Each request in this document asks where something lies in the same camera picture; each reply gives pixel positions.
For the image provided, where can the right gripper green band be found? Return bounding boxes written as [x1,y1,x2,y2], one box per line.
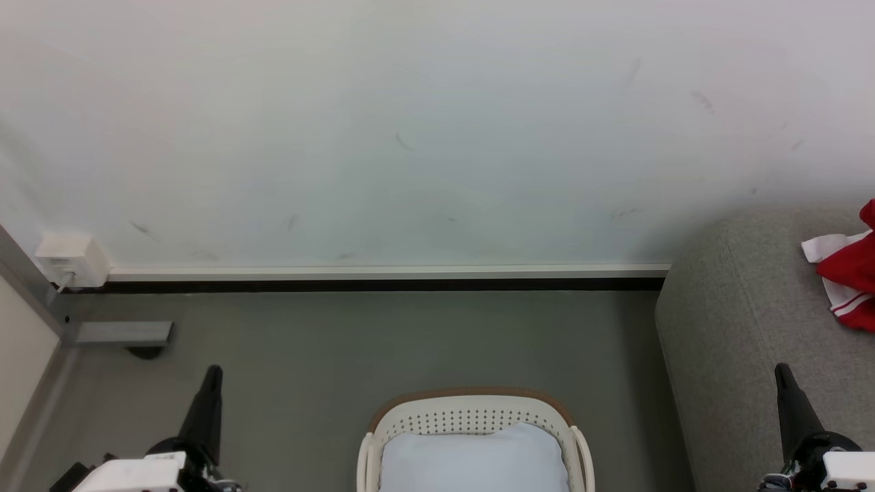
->
[759,364,875,492]

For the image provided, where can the grey fabric sofa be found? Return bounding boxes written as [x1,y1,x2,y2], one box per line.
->
[655,207,875,492]

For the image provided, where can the white plastic laundry basket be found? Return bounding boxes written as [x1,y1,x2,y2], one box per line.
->
[356,387,596,492]

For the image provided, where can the white wall outlet box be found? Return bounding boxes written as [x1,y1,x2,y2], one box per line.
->
[34,232,111,289]

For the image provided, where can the grey metal floor plate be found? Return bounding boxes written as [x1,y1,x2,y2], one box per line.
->
[75,321,174,346]

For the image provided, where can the white black baseboard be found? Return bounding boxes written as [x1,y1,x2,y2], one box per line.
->
[103,264,672,295]

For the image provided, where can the red white sports garment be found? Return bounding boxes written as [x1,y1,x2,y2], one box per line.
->
[801,198,875,333]

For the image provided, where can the pale blue clothing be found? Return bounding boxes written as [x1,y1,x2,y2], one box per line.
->
[379,422,570,492]

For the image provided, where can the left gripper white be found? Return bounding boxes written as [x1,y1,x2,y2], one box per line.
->
[49,366,241,492]

